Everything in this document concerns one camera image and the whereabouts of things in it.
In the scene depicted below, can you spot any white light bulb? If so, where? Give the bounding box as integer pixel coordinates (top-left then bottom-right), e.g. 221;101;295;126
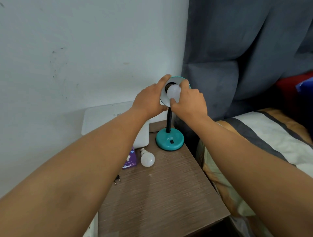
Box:
140;148;155;167
166;84;182;101

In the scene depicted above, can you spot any person's right forearm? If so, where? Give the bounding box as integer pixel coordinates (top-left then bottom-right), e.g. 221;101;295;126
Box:
195;115;313;237

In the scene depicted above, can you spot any striped bed sheet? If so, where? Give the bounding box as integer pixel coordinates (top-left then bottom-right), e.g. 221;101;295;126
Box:
196;108;313;237

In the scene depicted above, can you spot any person's right hand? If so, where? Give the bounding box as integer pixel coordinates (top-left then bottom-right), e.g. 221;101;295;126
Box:
169;79;208;123

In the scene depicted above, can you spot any blue cloth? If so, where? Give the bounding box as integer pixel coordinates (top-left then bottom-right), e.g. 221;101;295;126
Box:
295;77;313;99

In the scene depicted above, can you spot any teal desk lamp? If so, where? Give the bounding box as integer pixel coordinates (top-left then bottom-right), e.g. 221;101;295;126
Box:
156;76;191;151

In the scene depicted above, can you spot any person's left hand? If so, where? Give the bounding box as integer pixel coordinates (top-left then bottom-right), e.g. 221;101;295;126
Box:
131;74;172;120

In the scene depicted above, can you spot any purple bulb box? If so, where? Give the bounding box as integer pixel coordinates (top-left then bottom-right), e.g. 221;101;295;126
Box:
122;146;137;170

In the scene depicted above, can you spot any white flat box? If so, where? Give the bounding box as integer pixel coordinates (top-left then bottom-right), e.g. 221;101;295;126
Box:
81;101;150;149

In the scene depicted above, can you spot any brown wooden nightstand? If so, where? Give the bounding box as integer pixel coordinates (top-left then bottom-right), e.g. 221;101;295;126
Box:
97;120;231;237

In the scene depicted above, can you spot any person's left forearm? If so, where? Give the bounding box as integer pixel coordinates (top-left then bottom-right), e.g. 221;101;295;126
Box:
0;107;150;237

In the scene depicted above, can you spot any red pillow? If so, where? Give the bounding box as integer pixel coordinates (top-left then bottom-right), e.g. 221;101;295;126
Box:
276;71;313;108

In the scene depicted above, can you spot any grey upholstered headboard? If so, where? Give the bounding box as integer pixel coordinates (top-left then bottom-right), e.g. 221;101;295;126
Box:
173;0;313;157

